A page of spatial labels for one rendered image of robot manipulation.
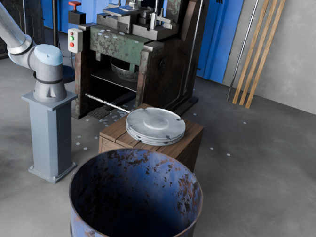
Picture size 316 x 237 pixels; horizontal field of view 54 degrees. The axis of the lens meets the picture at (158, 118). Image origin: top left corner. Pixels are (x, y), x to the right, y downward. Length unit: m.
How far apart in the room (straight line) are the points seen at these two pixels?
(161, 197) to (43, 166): 0.72
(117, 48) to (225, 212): 1.12
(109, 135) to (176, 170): 0.43
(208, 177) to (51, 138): 0.91
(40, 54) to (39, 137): 0.42
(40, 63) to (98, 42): 0.64
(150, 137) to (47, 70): 0.54
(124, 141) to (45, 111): 0.39
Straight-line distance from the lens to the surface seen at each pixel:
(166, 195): 1.24
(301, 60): 3.00
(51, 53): 1.45
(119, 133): 1.47
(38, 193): 1.68
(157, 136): 1.42
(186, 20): 2.19
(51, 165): 1.69
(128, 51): 1.89
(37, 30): 3.56
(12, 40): 1.50
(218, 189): 1.82
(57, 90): 1.50
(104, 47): 2.00
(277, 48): 3.00
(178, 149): 1.42
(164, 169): 1.19
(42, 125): 1.57
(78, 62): 2.09
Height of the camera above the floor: 1.16
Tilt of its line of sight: 30 degrees down
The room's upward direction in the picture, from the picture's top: 9 degrees clockwise
